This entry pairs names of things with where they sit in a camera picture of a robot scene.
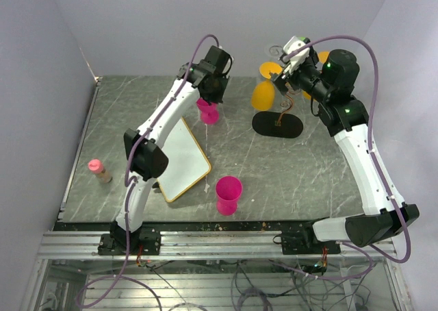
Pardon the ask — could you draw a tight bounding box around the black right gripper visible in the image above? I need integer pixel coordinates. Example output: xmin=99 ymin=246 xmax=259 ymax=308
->
xmin=270 ymin=54 xmax=332 ymax=103

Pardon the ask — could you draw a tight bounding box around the pink wine glass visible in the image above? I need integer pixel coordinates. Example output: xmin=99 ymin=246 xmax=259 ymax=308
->
xmin=216 ymin=175 xmax=243 ymax=216
xmin=196 ymin=98 xmax=219 ymax=125

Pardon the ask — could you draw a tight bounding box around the orange wine glass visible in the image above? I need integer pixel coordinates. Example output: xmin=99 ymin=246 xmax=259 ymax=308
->
xmin=250 ymin=62 xmax=282 ymax=111
xmin=302 ymin=51 xmax=330 ymax=100

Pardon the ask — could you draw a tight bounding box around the yellow-framed whiteboard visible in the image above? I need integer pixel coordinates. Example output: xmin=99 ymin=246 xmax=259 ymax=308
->
xmin=157 ymin=118 xmax=211 ymax=203

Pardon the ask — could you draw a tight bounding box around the aluminium mounting rail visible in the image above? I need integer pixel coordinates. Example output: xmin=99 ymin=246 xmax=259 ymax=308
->
xmin=37 ymin=230 xmax=398 ymax=260

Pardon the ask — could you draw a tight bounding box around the pink wine glass front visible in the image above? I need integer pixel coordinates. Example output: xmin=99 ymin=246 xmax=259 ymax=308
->
xmin=216 ymin=175 xmax=243 ymax=216

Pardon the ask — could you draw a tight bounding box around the pink-capped bottle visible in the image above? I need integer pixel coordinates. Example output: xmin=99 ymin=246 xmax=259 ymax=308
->
xmin=88 ymin=159 xmax=112 ymax=184

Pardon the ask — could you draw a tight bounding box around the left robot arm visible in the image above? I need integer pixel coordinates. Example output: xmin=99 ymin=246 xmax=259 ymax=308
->
xmin=98 ymin=46 xmax=233 ymax=256

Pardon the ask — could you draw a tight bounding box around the copper wire glass rack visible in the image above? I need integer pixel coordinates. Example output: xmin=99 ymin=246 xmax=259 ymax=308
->
xmin=252 ymin=92 xmax=304 ymax=138

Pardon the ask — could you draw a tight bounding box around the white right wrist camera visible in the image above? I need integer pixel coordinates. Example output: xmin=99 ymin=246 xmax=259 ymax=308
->
xmin=279 ymin=36 xmax=319 ymax=78

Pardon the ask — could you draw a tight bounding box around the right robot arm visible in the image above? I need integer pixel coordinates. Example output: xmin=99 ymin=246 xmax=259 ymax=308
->
xmin=272 ymin=48 xmax=420 ymax=253

